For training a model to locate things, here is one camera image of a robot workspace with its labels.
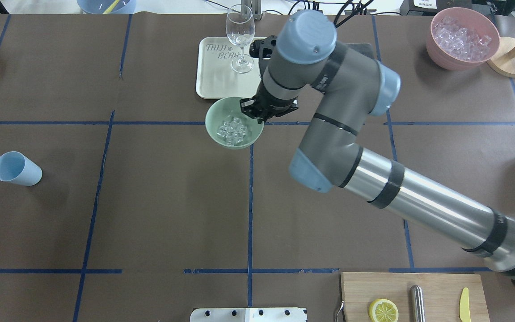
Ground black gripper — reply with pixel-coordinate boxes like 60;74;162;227
240;37;299;123

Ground green ceramic bowl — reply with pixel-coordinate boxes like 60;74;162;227
205;97;265;149

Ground light blue plastic cup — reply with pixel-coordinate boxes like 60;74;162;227
0;151;42;186

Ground ice cubes in cup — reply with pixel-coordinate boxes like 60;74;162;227
216;116;251;147

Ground blue bowl with fork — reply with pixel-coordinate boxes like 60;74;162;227
77;0;137;14

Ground pink bowl of ice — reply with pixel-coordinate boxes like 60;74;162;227
426;7;500;71

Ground cream bear tray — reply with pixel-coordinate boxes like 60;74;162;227
195;37;260;99

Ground clear wine glass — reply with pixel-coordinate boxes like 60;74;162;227
226;4;255;74

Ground grey folded cloth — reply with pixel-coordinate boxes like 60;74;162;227
347;43;374;59

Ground lemon half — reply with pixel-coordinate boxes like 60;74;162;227
368;298;399;322

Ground wooden round stand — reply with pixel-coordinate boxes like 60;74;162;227
486;22;515;79

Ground wooden cutting board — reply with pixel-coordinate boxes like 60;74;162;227
341;272;490;322

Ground yellow plastic knife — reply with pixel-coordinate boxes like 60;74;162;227
458;287;471;322

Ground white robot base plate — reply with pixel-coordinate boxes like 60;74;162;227
190;306;308;322

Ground steel handled knife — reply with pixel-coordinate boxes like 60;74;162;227
409;285;426;322

